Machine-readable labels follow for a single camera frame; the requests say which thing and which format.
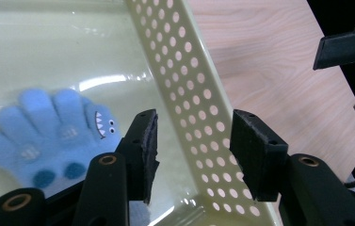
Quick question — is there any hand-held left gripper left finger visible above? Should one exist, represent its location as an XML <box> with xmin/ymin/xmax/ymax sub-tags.
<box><xmin>117</xmin><ymin>108</ymin><xmax>161</xmax><ymax>205</ymax></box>

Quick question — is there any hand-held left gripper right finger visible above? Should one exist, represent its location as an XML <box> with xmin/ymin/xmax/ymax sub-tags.
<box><xmin>230</xmin><ymin>108</ymin><xmax>290</xmax><ymax>202</ymax></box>

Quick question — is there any blue knit glove shark face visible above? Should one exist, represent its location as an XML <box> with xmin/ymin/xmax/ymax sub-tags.
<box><xmin>0</xmin><ymin>88</ymin><xmax>152</xmax><ymax>226</ymax></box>

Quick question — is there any pale yellow perforated plastic basket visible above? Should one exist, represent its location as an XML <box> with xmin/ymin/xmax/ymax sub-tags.
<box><xmin>0</xmin><ymin>0</ymin><xmax>284</xmax><ymax>226</ymax></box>

